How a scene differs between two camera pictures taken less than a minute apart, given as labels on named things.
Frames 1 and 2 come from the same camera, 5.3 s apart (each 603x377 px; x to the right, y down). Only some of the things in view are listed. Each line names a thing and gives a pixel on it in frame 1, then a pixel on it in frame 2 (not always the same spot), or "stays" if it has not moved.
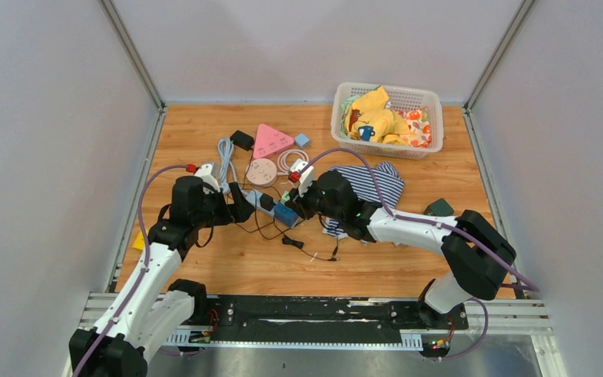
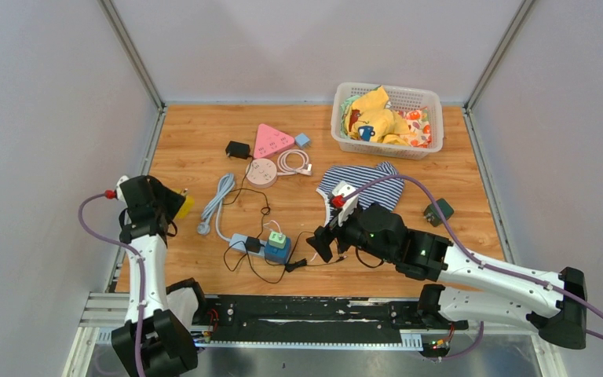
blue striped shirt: x=390 y=184 stays
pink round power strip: x=261 y=172 stays
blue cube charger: x=285 y=214 → x=279 y=256
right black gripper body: x=312 y=203 → x=351 y=234
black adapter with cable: x=299 y=245 → x=253 y=246
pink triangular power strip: x=268 y=141 stays
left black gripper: x=238 y=211 → x=173 y=200
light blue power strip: x=253 y=199 → x=239 y=243
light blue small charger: x=301 y=140 stays
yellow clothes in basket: x=367 y=116 stays
